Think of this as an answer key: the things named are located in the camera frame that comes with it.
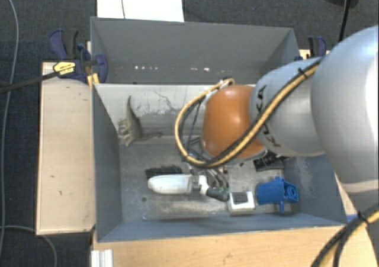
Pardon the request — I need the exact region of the white plastic bottle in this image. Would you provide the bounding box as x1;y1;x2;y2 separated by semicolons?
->
147;174;209;196

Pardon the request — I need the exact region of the black comb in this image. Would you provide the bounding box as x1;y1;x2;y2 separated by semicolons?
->
144;165;183;178

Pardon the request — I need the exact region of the white and black square block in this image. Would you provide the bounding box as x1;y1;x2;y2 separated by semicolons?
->
227;191;256;212

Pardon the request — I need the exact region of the blue spray bottle head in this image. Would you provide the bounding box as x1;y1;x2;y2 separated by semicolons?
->
255;176;300;215

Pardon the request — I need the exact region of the grey-green toy dinosaur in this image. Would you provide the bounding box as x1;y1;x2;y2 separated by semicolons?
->
117;95;164;147

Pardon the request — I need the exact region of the grey metal bin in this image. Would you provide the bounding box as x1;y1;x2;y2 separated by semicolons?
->
89;16;349;243

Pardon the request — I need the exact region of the pale wood board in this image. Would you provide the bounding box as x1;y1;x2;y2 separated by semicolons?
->
35;61;97;236

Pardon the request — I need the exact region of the black cylinder on white bracket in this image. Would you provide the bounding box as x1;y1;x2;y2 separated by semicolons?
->
201;179;230;202

